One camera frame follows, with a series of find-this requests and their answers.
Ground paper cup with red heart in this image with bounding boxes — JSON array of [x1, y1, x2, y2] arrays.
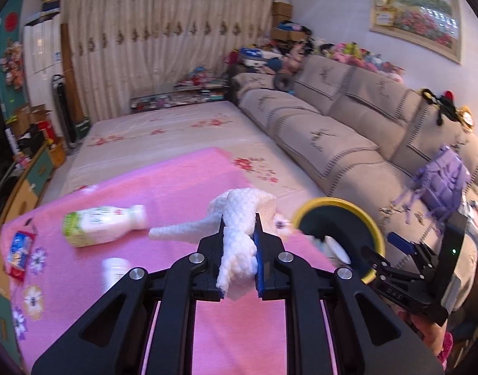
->
[[313, 235, 351, 267]]

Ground white tissue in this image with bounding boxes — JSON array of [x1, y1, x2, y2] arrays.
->
[[148, 188, 276, 301]]

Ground small white pill bottle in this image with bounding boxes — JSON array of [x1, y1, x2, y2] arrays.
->
[[102, 257, 131, 293]]

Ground coconut water bottle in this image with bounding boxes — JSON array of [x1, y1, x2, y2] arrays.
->
[[62, 205, 149, 247]]

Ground yellow rimmed dark trash bin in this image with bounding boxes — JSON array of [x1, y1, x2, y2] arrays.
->
[[292, 197, 386, 283]]

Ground person's right hand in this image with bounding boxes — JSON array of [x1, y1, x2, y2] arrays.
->
[[397, 311, 452, 356]]

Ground purple backpack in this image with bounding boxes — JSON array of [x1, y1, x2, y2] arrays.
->
[[391, 146, 470, 223]]

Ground beige covered sofa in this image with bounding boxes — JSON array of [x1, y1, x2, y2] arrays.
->
[[229, 54, 478, 313]]

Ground black mouse plush toy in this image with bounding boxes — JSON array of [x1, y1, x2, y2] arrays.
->
[[420, 89, 459, 126]]

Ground floral white mattress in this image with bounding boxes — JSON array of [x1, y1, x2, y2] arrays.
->
[[61, 102, 323, 218]]

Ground blue red snack packet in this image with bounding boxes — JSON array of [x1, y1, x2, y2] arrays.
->
[[7, 231, 36, 283]]

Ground low shelf of books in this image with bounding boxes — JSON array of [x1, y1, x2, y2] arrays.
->
[[129, 82, 229, 113]]

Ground plush toy pile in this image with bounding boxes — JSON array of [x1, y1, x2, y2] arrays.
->
[[316, 42, 404, 83]]

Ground grey neck pillow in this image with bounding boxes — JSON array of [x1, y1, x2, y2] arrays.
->
[[273, 73, 294, 93]]

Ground framed landscape painting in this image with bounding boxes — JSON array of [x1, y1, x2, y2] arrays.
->
[[370, 0, 462, 63]]

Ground black tower fan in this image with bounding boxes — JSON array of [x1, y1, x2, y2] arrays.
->
[[52, 75, 79, 152]]

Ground beige curtain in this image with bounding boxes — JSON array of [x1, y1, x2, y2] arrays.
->
[[61, 0, 274, 123]]

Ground stacked cardboard boxes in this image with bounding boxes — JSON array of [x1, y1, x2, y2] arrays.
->
[[270, 2, 307, 42]]

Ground artificial flower bouquet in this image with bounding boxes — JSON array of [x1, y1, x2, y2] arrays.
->
[[0, 39, 24, 91]]

